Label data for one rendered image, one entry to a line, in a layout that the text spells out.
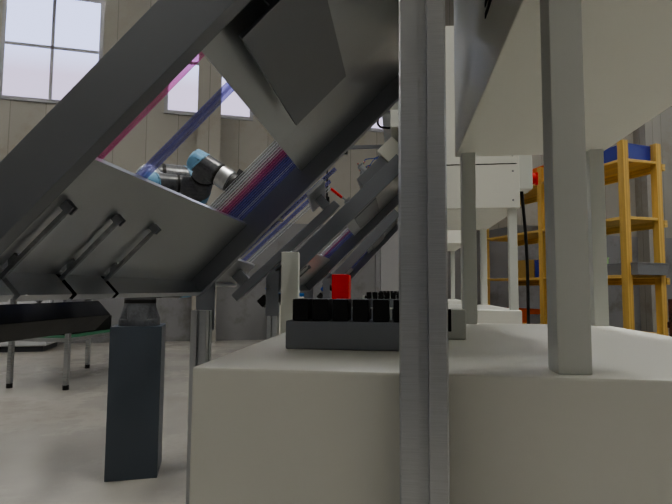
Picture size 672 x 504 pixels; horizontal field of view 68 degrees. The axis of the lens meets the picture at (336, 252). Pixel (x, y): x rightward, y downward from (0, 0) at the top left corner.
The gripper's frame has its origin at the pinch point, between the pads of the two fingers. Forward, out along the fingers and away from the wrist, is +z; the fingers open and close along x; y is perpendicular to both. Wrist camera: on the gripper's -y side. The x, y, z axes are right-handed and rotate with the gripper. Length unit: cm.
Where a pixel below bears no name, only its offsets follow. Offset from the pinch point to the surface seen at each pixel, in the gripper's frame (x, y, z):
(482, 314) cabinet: 24, 13, 79
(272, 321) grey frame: 30.7, -32.1, 14.5
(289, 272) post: 8.0, -12.4, 11.7
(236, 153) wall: 512, 72, -186
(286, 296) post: 8.0, -19.7, 15.3
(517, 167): 22, 67, 60
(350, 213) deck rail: 30.1, 19.1, 16.9
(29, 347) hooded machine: 379, -240, -212
